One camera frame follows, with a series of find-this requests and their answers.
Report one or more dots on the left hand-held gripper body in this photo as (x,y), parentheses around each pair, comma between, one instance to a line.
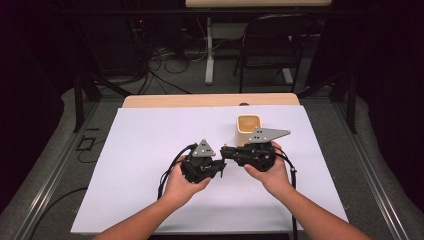
(196,168)

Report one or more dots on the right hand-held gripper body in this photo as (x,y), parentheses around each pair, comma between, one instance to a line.
(258,156)

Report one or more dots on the black folding chair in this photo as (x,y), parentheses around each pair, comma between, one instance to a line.
(276,43)

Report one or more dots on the aluminium floor rail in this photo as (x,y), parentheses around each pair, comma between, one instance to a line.
(370,173)
(50,180)

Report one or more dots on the light wooden table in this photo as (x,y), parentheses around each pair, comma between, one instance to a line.
(206,100)

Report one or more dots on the beige square cup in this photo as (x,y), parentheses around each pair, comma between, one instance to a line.
(248,123)

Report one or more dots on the black metal stand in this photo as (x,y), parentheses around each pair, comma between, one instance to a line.
(350,100)
(79,100)

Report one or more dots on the person's right hand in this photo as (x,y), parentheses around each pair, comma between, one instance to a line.
(275,176)

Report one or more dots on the person's left hand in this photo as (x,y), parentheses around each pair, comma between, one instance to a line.
(180,186)

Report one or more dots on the light desk top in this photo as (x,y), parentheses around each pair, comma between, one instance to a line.
(256,3)

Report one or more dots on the white desk leg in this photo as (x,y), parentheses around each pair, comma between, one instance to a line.
(287,76)
(209,50)

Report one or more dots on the white board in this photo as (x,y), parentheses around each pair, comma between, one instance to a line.
(140,150)

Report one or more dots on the black square floor frame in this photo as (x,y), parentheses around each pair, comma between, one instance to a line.
(85,144)

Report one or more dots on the dark cabinet with red light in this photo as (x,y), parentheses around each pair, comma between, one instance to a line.
(111,43)

